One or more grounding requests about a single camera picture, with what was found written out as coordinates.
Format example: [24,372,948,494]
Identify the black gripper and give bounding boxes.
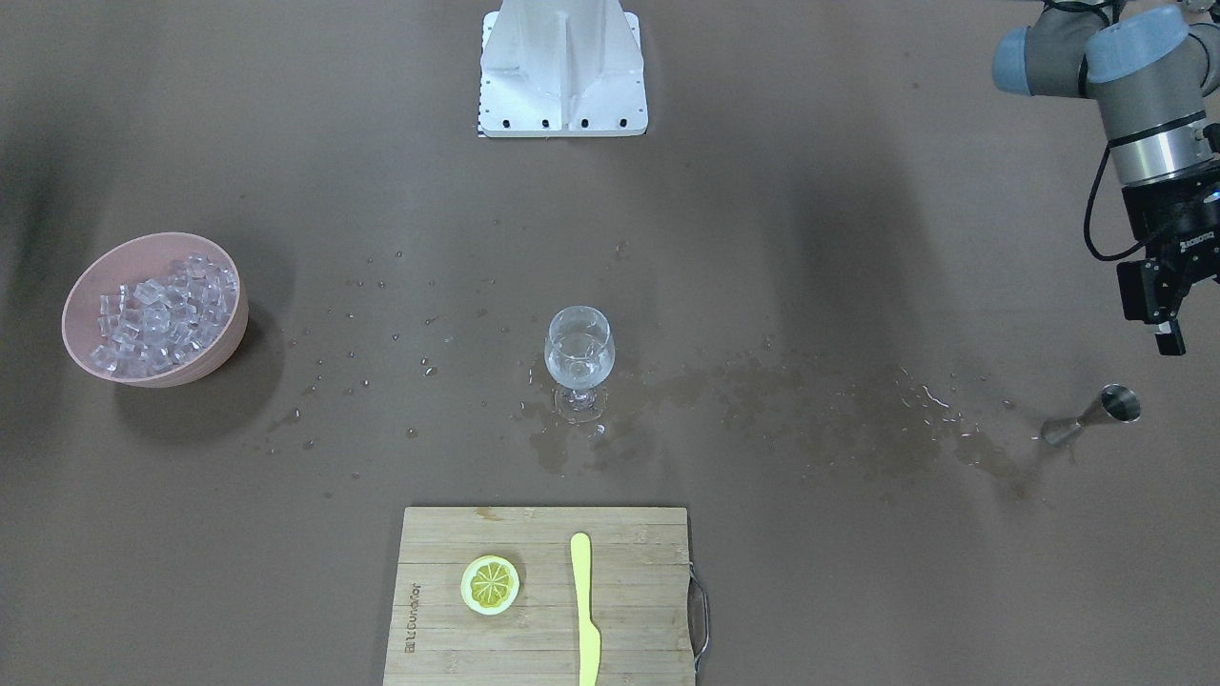
[1116,160,1219,356]

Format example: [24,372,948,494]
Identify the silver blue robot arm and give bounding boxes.
[989,1,1219,356]

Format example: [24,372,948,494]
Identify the clear wine glass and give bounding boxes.
[543,308,616,424]

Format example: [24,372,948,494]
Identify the pink bowl of ice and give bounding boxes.
[61,232,249,388]

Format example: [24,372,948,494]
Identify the yellow plastic knife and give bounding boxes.
[570,533,601,686]

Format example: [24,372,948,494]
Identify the yellow lemon slice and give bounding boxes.
[460,555,521,616]

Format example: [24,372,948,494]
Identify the bamboo cutting board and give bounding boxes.
[382,505,705,685]

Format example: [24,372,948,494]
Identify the white pedestal column base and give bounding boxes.
[477,1,649,138]

